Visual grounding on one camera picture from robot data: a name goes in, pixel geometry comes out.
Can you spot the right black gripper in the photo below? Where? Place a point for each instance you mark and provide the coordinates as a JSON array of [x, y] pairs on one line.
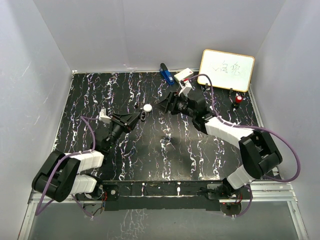
[[170, 103]]

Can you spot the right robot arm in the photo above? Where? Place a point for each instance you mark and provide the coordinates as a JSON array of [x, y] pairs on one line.
[[258, 151]]

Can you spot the blue stapler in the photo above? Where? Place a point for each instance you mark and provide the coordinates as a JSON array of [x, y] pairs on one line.
[[166, 74]]

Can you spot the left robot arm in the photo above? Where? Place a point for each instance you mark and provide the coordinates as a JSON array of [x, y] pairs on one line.
[[60, 175]]

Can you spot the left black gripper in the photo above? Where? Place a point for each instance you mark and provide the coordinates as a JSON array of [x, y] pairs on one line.
[[127, 122]]

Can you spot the whiteboard left black stand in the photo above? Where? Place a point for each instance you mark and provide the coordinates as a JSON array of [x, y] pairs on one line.
[[206, 87]]

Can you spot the small whiteboard yellow frame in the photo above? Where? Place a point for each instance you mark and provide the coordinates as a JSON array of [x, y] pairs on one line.
[[226, 70]]

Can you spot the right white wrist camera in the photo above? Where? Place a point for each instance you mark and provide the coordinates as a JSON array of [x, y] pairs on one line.
[[185, 87]]

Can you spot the white staple box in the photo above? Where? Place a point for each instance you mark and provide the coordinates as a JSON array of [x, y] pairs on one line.
[[184, 74]]

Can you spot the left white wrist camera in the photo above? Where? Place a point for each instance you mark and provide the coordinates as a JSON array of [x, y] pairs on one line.
[[103, 116]]

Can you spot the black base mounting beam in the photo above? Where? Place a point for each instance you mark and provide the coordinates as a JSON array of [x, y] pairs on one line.
[[168, 195]]

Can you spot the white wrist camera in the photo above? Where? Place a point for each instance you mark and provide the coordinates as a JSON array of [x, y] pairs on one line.
[[185, 87], [103, 116]]

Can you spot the aluminium rail frame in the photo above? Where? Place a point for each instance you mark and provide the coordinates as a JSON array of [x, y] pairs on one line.
[[168, 148]]

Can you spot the white earbud charging case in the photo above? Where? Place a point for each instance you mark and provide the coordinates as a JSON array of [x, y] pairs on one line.
[[147, 108]]

